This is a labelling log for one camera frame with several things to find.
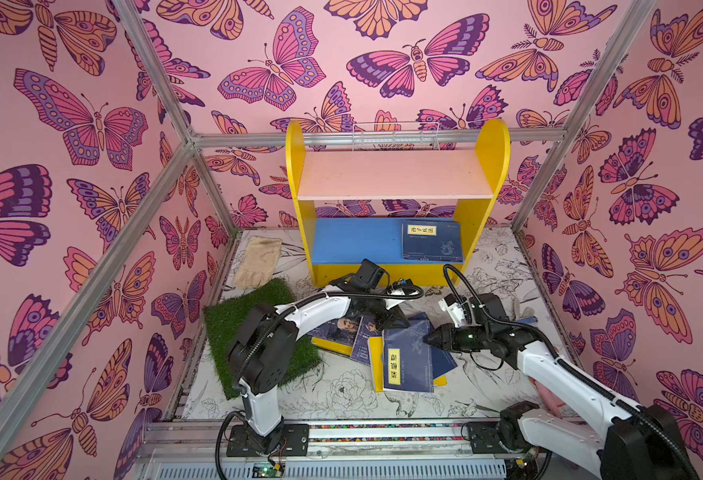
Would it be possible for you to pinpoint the dark portrait cover book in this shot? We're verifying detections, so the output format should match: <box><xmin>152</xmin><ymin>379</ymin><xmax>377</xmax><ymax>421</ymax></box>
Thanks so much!
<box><xmin>308</xmin><ymin>316</ymin><xmax>363</xmax><ymax>357</ymax></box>

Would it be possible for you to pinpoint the purple cover book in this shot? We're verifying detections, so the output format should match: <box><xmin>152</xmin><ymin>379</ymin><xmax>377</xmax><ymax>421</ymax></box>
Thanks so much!
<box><xmin>350</xmin><ymin>316</ymin><xmax>381</xmax><ymax>366</ymax></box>

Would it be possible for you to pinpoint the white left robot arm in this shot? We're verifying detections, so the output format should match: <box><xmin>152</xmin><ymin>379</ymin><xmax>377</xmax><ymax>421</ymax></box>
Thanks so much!
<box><xmin>226</xmin><ymin>259</ymin><xmax>425</xmax><ymax>441</ymax></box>

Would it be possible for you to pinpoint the beige cloth glove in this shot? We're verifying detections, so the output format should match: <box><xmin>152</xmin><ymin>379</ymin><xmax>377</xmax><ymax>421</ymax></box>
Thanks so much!
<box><xmin>233</xmin><ymin>236</ymin><xmax>282</xmax><ymax>290</ymax></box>

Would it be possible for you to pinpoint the aluminium frame post right rear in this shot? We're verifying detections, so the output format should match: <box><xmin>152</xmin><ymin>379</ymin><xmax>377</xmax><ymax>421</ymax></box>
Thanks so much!
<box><xmin>511</xmin><ymin>0</ymin><xmax>655</xmax><ymax>234</ymax></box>

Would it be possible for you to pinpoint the clear wire rack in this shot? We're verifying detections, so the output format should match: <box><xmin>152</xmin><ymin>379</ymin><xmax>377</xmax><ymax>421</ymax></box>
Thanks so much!
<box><xmin>351</xmin><ymin>122</ymin><xmax>441</xmax><ymax>151</ymax></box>

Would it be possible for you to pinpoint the yellow wooden bookshelf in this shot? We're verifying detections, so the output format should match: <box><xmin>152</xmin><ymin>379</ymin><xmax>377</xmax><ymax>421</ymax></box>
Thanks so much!
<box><xmin>285</xmin><ymin>120</ymin><xmax>511</xmax><ymax>286</ymax></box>

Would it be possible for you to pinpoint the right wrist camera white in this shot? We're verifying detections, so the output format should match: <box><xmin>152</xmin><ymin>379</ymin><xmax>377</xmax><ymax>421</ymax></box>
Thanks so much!
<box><xmin>439</xmin><ymin>294</ymin><xmax>473</xmax><ymax>328</ymax></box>

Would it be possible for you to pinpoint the yellow cartoon cover book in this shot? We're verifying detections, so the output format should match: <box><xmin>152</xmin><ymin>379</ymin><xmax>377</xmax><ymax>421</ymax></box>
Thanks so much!
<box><xmin>366</xmin><ymin>335</ymin><xmax>449</xmax><ymax>394</ymax></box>

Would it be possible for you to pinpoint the navy book yellow label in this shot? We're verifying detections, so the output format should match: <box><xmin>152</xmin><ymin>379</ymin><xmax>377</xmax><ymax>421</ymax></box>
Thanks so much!
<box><xmin>401</xmin><ymin>220</ymin><xmax>465</xmax><ymax>263</ymax></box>

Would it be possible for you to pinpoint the green artificial grass mat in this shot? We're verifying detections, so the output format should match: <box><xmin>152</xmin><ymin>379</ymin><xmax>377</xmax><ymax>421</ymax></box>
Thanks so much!
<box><xmin>202</xmin><ymin>277</ymin><xmax>323</xmax><ymax>401</ymax></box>

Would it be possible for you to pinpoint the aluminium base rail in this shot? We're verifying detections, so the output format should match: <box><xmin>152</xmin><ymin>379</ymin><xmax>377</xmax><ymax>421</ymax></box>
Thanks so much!
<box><xmin>129</xmin><ymin>418</ymin><xmax>551</xmax><ymax>479</ymax></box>

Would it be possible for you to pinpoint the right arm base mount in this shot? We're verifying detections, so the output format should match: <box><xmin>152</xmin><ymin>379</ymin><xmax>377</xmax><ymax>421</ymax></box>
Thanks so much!
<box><xmin>461</xmin><ymin>401</ymin><xmax>539</xmax><ymax>454</ymax></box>

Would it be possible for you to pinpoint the small green circuit board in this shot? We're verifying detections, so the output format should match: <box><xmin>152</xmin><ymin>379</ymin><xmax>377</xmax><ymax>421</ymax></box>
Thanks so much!
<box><xmin>251</xmin><ymin>463</ymin><xmax>285</xmax><ymax>479</ymax></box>

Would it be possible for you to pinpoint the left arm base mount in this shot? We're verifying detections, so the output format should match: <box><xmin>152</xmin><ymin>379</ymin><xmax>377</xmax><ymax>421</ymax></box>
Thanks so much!
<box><xmin>225</xmin><ymin>424</ymin><xmax>310</xmax><ymax>458</ymax></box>

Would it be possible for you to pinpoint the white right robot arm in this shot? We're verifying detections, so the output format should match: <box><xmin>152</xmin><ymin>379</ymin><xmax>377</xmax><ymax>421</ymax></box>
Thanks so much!
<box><xmin>425</xmin><ymin>293</ymin><xmax>697</xmax><ymax>479</ymax></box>

